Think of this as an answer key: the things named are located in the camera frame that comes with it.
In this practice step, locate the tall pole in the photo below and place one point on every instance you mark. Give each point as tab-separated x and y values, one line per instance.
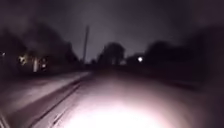
86	43

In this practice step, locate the round dark tree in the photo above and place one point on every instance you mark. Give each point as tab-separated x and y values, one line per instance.
111	53

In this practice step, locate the street lamp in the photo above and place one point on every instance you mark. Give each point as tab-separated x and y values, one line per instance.
140	59

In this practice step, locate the building with lit windows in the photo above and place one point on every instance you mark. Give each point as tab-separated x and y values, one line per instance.
33	61

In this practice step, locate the dark trees beside road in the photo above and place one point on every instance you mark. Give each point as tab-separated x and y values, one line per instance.
50	40

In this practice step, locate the pale paved path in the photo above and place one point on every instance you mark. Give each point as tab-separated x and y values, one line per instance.
133	100

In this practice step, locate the grey asphalt road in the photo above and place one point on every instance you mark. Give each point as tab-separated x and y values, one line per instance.
30	90

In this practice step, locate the dark row of trees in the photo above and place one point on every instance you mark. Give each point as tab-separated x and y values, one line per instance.
166	53

